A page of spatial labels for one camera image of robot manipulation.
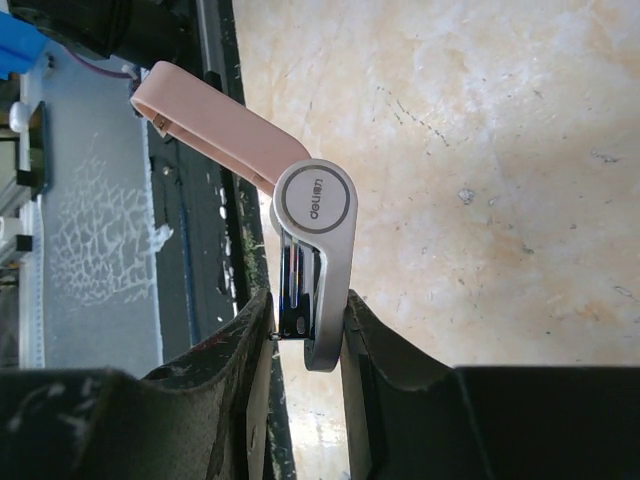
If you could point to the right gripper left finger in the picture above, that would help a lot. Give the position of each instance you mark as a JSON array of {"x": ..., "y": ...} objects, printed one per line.
[{"x": 202, "y": 415}]

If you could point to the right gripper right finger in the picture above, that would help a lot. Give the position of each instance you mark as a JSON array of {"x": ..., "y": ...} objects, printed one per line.
[{"x": 409, "y": 416}]

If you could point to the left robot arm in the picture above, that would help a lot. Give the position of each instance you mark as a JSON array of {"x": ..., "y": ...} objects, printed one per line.
[{"x": 138, "y": 31}]

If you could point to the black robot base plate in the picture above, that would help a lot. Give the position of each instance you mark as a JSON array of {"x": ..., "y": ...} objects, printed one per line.
[{"x": 214, "y": 261}]

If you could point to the aluminium frame rail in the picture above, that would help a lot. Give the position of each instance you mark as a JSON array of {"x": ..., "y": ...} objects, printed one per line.
[{"x": 22, "y": 250}]

